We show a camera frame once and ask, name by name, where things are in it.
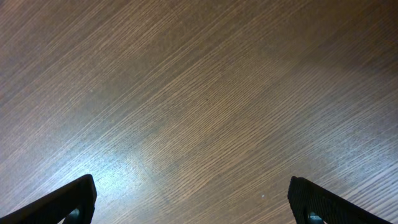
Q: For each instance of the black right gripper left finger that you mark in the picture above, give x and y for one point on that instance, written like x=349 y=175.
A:
x=73 y=203

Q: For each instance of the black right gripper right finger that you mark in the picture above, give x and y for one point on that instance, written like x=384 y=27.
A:
x=311 y=203

